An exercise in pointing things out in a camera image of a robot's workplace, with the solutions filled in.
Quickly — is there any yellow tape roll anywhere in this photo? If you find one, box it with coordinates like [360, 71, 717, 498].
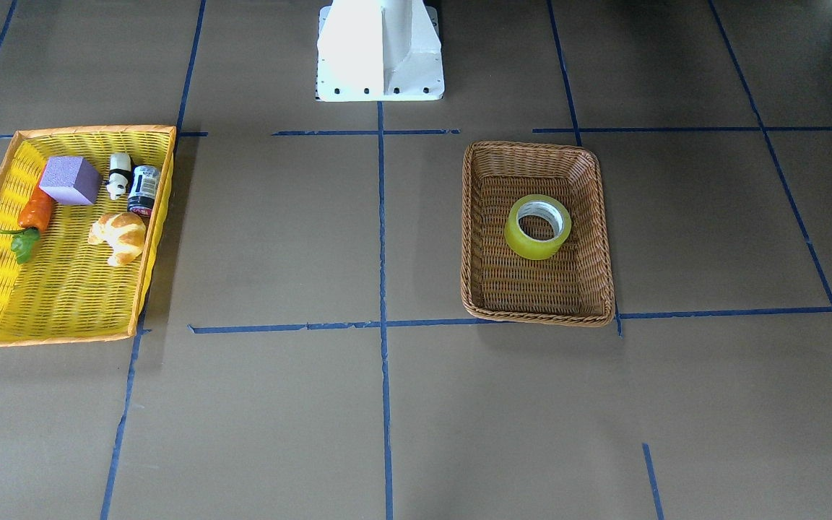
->
[504, 194, 573, 261]

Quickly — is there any brown wicker basket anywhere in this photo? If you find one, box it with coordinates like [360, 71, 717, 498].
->
[460, 141, 615, 328]

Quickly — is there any yellow plastic basket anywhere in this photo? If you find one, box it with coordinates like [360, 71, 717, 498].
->
[0, 125, 176, 347]

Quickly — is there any small black can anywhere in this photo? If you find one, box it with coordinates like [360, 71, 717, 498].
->
[126, 165, 160, 218]

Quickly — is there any toy croissant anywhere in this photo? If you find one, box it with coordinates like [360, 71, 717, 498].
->
[87, 212, 147, 267]

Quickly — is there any panda figurine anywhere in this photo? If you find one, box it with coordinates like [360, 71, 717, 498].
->
[105, 152, 134, 200]

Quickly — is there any purple foam cube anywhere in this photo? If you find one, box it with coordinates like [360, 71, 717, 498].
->
[38, 155, 102, 205]

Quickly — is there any orange toy carrot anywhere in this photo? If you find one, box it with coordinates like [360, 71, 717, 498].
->
[0, 182, 56, 264]

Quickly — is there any white pedestal column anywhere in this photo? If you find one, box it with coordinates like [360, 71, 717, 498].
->
[315, 1, 446, 103]

